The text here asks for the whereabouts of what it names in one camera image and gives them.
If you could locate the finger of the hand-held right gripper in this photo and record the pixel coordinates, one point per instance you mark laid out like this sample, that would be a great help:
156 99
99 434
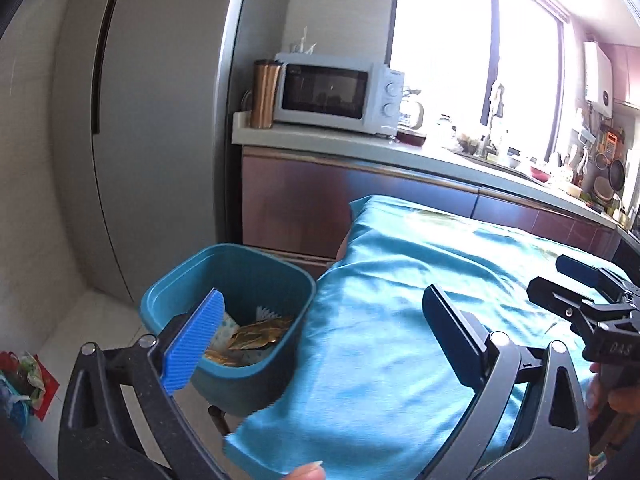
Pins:
585 272
555 297

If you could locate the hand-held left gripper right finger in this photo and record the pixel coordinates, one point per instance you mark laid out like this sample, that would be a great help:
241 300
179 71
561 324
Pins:
450 330

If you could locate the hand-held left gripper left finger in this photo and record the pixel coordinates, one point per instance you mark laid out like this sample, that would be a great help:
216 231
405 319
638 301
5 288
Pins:
195 345

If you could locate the brown snack wrapper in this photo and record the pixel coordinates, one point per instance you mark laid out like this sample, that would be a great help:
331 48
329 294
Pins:
255 337

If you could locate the blue plastic trash bin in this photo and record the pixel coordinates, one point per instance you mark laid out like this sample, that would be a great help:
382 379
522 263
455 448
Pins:
250 270

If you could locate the person's right hand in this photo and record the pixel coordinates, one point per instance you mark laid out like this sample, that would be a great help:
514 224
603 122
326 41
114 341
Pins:
594 395

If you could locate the person's left hand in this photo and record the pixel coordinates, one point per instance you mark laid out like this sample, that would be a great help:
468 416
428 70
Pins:
310 472

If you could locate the black oven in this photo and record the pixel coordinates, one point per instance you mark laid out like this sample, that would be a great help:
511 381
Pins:
630 255

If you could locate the blue floral tablecloth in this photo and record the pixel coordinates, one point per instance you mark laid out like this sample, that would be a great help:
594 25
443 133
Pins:
390 310

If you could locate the hanging frying pan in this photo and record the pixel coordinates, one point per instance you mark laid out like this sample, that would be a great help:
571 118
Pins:
616 176

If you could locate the red dish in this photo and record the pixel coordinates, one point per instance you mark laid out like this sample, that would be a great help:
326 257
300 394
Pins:
540 174

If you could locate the red paper bag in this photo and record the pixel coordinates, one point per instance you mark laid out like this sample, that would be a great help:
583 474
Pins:
47 385

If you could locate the kitchen counter cabinet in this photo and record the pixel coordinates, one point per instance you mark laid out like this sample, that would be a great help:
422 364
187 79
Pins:
300 195

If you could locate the metal kitchen faucet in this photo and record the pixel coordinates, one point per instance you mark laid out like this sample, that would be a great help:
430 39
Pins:
495 105

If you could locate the dark red bowl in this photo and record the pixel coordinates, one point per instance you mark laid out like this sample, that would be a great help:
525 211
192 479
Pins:
412 137

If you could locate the white water heater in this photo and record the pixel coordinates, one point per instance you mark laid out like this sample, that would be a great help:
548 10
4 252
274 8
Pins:
597 75

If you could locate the glass kettle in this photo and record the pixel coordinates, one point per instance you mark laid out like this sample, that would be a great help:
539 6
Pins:
412 115

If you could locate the grey refrigerator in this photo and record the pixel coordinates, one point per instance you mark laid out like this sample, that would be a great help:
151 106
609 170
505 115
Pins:
160 110

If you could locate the copper thermos mug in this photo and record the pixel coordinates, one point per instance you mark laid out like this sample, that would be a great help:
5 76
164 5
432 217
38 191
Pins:
265 95

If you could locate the kitchen window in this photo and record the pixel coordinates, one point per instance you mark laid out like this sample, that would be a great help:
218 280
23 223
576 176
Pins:
440 50

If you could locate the white microwave oven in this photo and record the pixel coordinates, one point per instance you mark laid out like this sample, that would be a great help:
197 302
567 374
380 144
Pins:
325 92

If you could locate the wall rack of kitchen utensils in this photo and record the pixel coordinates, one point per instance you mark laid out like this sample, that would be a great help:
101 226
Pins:
595 150

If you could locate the pink wall cabinet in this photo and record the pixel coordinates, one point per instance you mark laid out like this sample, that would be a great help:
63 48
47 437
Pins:
625 70

